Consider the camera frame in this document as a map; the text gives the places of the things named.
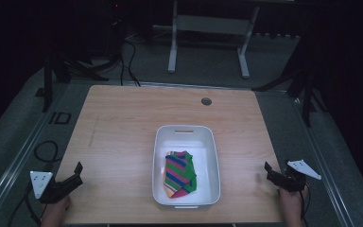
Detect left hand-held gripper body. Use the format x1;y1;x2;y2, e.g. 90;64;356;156
29;170;74;204

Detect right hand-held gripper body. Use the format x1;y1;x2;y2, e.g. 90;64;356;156
274;159;322;194

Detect person's right hand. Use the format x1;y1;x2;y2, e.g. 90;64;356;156
277;184;309;227

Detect person's left hand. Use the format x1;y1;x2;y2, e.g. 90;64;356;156
40;195;73;227

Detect black tripod stand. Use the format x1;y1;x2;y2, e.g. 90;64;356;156
251;37;329;129
35;46;110;114

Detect white plastic bin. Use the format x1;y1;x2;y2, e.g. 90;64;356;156
151;124;221;210

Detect colourful striped cloth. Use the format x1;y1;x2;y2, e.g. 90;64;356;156
163;149;199;200

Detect white metal stand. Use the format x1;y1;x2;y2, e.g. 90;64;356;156
166;0;261;79

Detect left hand-held gripper cable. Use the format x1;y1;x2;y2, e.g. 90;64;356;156
7;181;46;227

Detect hand-held gripper cable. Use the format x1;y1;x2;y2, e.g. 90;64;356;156
7;181;46;227
298;183;312;227

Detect right hand-held gripper cable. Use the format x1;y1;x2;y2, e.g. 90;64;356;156
298;183;312;227

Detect black looped floor cable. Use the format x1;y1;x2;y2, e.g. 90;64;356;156
33;139;60;164

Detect black floor cables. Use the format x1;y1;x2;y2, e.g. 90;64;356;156
118;37;142;88

